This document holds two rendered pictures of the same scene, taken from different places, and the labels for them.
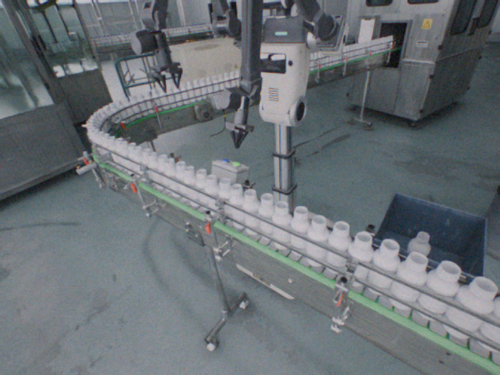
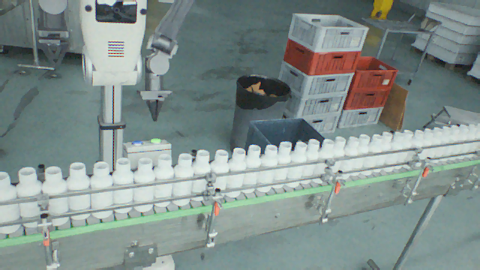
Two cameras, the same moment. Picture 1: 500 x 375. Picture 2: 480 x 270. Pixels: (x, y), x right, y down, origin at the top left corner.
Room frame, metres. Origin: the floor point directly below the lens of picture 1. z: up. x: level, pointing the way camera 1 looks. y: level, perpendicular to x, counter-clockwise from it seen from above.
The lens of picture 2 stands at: (0.31, 0.98, 1.80)
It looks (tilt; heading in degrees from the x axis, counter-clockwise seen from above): 30 degrees down; 289
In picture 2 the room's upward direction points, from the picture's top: 11 degrees clockwise
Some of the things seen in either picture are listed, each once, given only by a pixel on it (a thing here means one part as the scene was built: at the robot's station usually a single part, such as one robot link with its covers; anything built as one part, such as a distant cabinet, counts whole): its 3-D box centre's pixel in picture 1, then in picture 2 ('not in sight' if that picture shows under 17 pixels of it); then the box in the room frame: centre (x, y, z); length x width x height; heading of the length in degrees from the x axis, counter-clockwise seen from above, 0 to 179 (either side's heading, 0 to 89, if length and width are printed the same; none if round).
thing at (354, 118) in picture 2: not in sight; (349, 109); (0.60, -3.25, 0.11); 0.61 x 0.41 x 0.22; 53
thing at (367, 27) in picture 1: (365, 30); not in sight; (4.20, -1.82, 1.22); 0.23 x 0.04 x 0.32; 32
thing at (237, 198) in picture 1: (239, 206); (218, 175); (0.69, 0.06, 1.08); 0.06 x 0.06 x 0.17
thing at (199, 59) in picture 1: (210, 77); not in sight; (5.13, 0.63, 0.59); 1.10 x 0.62 x 1.18; 122
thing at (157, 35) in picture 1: (158, 42); not in sight; (1.08, 0.30, 1.57); 0.07 x 0.06 x 0.07; 141
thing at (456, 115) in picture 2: not in sight; (456, 127); (-0.53, -3.50, 0.21); 0.61 x 0.47 x 0.41; 103
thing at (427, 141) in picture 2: not in sight; (421, 147); (0.09, -0.66, 1.08); 0.06 x 0.06 x 0.17
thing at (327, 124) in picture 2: not in sight; (304, 117); (0.97, -2.65, 0.11); 0.61 x 0.41 x 0.22; 56
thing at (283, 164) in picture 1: (284, 178); (111, 157); (1.33, -0.19, 0.74); 0.11 x 0.11 x 0.40; 50
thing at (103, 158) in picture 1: (106, 176); not in sight; (1.19, 0.79, 0.96); 0.23 x 0.10 x 0.27; 140
